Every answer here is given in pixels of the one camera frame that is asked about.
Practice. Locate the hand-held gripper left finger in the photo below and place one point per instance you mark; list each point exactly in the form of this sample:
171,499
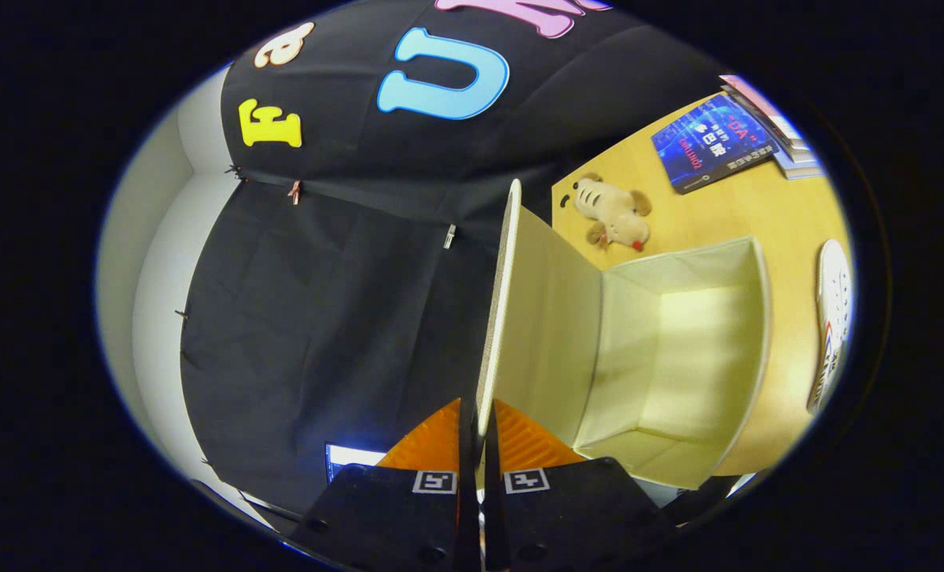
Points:
467,508

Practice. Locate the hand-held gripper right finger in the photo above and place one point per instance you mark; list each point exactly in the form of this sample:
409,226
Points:
489,508

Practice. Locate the white canvas shoe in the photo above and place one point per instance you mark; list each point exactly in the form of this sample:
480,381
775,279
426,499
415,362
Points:
833,318

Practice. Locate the computer monitor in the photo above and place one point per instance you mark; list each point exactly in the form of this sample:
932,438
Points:
353,457

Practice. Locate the black backdrop cloth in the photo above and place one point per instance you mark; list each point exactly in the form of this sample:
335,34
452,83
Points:
321,302

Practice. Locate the silver clip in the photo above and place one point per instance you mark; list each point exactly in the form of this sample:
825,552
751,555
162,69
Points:
450,236

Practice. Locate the brown plush dog toy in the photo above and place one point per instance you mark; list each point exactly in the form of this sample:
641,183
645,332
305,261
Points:
611,210

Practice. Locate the copper clip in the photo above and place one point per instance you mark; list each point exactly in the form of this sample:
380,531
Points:
295,192

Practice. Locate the dark blue book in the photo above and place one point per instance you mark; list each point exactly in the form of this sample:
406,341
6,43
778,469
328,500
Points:
714,143

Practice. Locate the light blue book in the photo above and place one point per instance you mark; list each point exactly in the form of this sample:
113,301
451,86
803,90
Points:
802,169

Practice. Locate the grey book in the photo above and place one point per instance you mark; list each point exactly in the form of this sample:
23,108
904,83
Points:
791,149

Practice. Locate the pink cover book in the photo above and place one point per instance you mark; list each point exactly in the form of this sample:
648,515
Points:
758,103

